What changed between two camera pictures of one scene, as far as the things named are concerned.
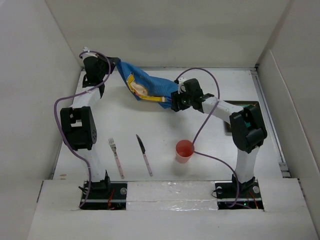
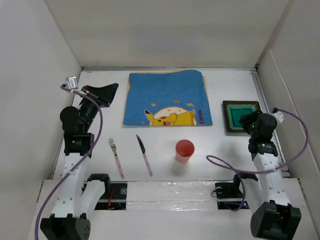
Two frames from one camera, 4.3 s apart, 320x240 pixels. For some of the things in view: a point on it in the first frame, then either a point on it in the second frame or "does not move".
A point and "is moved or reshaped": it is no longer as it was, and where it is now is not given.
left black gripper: x=102 y=59 → x=104 y=95
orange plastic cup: x=184 y=151 does not move
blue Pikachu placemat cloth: x=146 y=86 is moved or reshaped
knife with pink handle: x=143 y=148 does not move
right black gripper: x=176 y=98 → x=246 y=119
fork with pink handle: x=113 y=148 does not move
